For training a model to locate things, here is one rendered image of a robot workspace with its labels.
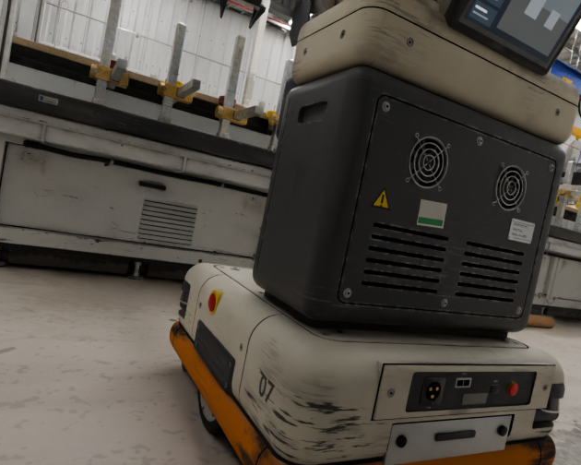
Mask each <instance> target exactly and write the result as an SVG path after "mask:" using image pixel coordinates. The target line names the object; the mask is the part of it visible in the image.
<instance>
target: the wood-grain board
mask: <svg viewBox="0 0 581 465"><path fill-rule="evenodd" d="M12 43H14V44H17V45H21V46H24V47H27V48H30V49H33V50H36V51H40V52H43V53H46V54H51V55H54V56H58V57H61V58H64V59H67V60H70V61H73V62H77V63H80V64H82V65H85V66H91V65H92V64H94V65H99V64H100V62H98V61H95V60H92V59H89V58H86V57H83V56H80V55H77V54H71V53H69V52H66V51H63V50H59V49H56V48H53V47H51V46H47V45H44V44H41V43H38V42H33V41H30V40H27V39H23V38H20V37H18V36H15V35H13V41H12ZM126 71H127V72H128V73H127V74H130V77H129V78H131V79H134V80H137V81H140V82H144V83H147V84H149V85H153V86H156V87H158V86H159V83H160V82H163V83H165V82H164V81H160V80H157V79H155V78H152V77H146V76H143V75H140V74H138V73H134V72H131V71H128V70H126ZM193 98H196V99H199V100H202V101H207V102H211V103H214V104H217V105H220V104H219V99H218V98H215V97H212V96H208V95H206V94H203V93H200V92H194V95H193ZM220 106H222V105H220ZM245 108H247V107H244V106H242V105H239V104H235V107H234V108H232V109H235V110H238V111H239V110H242V109H245ZM257 117H260V118H263V119H266V120H268V119H267V114H266V113H263V112H262V114H261V115H258V116H257ZM565 209H566V210H569V211H573V212H575V213H577V212H578V209H573V208H570V207H567V206H565Z"/></svg>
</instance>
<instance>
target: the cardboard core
mask: <svg viewBox="0 0 581 465"><path fill-rule="evenodd" d="M554 326H555V320H554V319H553V318H552V317H551V316H536V315H529V319H528V324H527V327H535V328H553V327H554Z"/></svg>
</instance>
